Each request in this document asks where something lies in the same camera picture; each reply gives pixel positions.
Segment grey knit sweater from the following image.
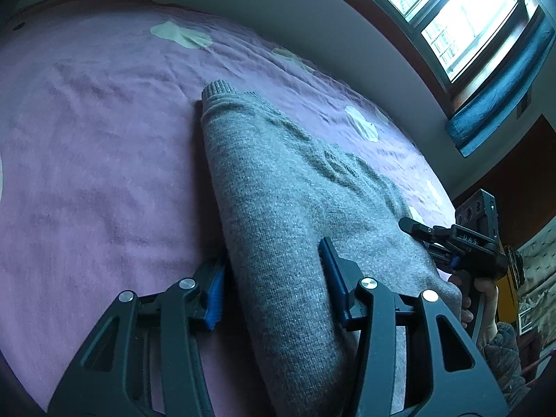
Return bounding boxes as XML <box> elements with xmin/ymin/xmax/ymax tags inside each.
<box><xmin>201</xmin><ymin>80</ymin><xmax>462</xmax><ymax>416</ymax></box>

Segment grey fuzzy sleeve forearm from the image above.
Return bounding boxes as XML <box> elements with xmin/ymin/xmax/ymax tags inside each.
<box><xmin>480</xmin><ymin>322</ymin><xmax>530</xmax><ymax>410</ymax></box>

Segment person's right hand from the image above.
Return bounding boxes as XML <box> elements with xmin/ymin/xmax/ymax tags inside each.
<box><xmin>449</xmin><ymin>274</ymin><xmax>499</xmax><ymax>348</ymax></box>

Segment teal curtain right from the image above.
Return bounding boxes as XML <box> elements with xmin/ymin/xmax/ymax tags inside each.
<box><xmin>446</xmin><ymin>13</ymin><xmax>555</xmax><ymax>158</ymax></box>

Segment purple dotted bed sheet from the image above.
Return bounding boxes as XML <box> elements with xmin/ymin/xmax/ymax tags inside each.
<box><xmin>1</xmin><ymin>0</ymin><xmax>454</xmax><ymax>416</ymax></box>

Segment window with wooden frame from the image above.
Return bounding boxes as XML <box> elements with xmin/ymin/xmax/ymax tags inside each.
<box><xmin>342</xmin><ymin>0</ymin><xmax>544</xmax><ymax>118</ymax></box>

